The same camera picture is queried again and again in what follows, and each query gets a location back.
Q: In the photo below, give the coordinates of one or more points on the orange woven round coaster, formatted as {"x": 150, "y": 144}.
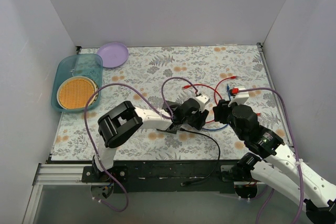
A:
{"x": 75, "y": 92}

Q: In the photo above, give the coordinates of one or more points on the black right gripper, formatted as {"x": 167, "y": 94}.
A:
{"x": 220, "y": 112}

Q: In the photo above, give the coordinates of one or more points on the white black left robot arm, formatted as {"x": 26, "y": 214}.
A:
{"x": 119, "y": 124}

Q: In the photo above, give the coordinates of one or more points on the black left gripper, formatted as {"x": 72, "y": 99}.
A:
{"x": 199, "y": 118}

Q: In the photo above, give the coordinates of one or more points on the black network switch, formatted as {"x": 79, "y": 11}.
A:
{"x": 170, "y": 120}

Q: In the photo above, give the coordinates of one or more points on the teal plastic tray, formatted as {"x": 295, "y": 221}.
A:
{"x": 85, "y": 65}

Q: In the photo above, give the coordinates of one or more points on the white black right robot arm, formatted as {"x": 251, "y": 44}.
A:
{"x": 272, "y": 162}

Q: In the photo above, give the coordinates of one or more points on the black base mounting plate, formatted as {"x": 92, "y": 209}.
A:
{"x": 171, "y": 176}

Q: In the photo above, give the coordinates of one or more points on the purple plastic plate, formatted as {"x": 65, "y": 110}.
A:
{"x": 113, "y": 55}

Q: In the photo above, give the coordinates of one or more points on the aluminium frame rail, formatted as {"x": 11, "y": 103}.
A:
{"x": 58, "y": 174}

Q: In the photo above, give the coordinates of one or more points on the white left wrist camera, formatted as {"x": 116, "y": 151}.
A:
{"x": 202, "y": 100}

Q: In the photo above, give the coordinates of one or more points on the floral patterned table mat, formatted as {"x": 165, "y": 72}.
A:
{"x": 153, "y": 74}

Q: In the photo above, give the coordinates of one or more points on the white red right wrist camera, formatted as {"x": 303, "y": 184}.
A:
{"x": 239, "y": 95}

